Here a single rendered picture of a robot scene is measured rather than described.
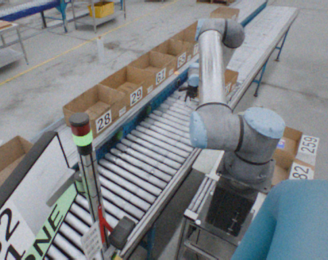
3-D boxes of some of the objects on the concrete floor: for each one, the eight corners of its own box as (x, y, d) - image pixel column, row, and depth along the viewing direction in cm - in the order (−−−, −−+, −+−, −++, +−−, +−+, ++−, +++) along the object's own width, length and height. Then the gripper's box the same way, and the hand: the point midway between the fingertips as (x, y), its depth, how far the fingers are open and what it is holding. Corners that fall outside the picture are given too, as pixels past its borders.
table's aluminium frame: (252, 318, 159) (298, 277, 114) (171, 267, 187) (182, 217, 141) (279, 206, 220) (315, 149, 174) (216, 180, 248) (233, 124, 202)
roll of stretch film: (101, 59, 487) (99, 34, 455) (105, 61, 481) (103, 35, 449) (97, 61, 480) (95, 36, 449) (101, 63, 475) (99, 37, 443)
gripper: (193, 89, 193) (190, 111, 206) (202, 80, 202) (199, 101, 216) (183, 87, 197) (180, 107, 210) (192, 78, 207) (189, 99, 220)
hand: (186, 103), depth 214 cm, fingers open, 10 cm apart
